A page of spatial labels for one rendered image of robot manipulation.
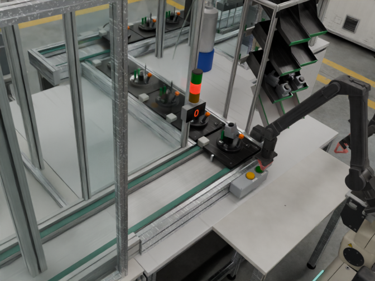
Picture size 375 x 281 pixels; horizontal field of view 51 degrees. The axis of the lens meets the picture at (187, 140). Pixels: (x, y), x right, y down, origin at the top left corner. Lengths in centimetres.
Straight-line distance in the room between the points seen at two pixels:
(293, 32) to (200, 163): 78
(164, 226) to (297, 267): 141
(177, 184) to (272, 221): 48
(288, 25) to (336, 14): 409
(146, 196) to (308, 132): 113
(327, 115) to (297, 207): 244
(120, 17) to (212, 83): 189
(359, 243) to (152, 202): 98
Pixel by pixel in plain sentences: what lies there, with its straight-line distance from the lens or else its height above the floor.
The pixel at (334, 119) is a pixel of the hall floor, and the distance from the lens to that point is 435.
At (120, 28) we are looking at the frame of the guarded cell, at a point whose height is 190.
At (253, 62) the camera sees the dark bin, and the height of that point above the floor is 132.
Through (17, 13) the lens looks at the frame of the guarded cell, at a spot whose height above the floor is 198.
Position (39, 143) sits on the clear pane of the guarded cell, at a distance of 99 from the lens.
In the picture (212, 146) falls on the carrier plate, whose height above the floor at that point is 97.
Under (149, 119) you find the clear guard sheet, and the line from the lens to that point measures 175.
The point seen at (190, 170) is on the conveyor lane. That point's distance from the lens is 199.
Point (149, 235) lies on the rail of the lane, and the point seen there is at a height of 96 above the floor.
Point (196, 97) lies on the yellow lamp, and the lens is 182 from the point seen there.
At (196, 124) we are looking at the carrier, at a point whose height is 99.
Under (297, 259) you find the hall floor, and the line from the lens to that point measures 294.
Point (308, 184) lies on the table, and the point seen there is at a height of 86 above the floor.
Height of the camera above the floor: 229
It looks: 40 degrees down
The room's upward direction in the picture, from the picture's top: 7 degrees clockwise
